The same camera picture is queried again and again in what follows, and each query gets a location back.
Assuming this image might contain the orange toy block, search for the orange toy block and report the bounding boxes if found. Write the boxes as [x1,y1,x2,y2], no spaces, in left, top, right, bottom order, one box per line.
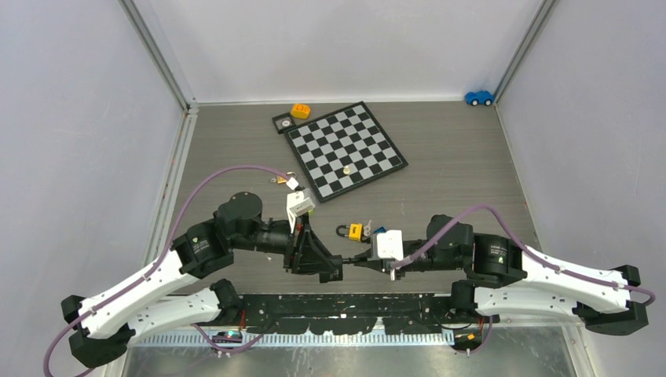
[290,103,311,119]

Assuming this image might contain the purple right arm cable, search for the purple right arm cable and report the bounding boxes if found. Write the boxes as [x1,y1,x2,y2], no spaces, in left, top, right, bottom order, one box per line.
[390,203,657,308]

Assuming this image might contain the yellow padlock black shackle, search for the yellow padlock black shackle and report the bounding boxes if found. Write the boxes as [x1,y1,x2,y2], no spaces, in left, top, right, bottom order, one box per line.
[335,223,364,242]

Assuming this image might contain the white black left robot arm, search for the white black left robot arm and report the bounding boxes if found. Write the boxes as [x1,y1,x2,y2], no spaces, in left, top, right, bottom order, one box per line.
[61,191,343,368]

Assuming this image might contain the small black square tray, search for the small black square tray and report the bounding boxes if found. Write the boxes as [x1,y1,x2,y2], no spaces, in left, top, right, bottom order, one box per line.
[272,112,296,134]

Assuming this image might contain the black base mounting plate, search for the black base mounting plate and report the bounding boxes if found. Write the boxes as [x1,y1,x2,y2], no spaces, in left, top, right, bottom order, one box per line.
[242,293,488,335]

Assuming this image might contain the silver keys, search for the silver keys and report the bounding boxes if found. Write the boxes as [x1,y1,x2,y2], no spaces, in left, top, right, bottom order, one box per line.
[361,220,373,242]

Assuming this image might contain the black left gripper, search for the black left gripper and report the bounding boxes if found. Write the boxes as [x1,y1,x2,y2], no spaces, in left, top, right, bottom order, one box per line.
[232,210,335,273]

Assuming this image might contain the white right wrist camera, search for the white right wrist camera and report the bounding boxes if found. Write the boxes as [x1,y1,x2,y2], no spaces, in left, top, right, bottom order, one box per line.
[369,229,404,261]

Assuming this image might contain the small brass padlock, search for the small brass padlock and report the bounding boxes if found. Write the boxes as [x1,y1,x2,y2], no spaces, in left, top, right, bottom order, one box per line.
[269,171,296,185]

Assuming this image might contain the blue toy car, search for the blue toy car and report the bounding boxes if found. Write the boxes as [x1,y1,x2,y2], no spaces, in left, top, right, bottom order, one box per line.
[464,90,495,106]

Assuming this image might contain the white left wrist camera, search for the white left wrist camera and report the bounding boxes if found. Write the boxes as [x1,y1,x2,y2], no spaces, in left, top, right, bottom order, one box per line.
[286,178,317,233]

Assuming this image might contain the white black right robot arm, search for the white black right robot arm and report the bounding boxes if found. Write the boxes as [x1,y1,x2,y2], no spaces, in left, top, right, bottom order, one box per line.
[350,214,649,336]

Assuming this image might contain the black white chessboard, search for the black white chessboard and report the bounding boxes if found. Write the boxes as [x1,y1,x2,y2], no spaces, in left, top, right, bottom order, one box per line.
[283,101,408,203]

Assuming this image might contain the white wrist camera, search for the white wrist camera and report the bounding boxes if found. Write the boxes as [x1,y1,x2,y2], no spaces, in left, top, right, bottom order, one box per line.
[369,229,404,261]
[286,178,317,233]

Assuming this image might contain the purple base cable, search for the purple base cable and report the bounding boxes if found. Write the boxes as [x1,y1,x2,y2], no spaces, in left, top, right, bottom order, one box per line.
[189,322,266,357]

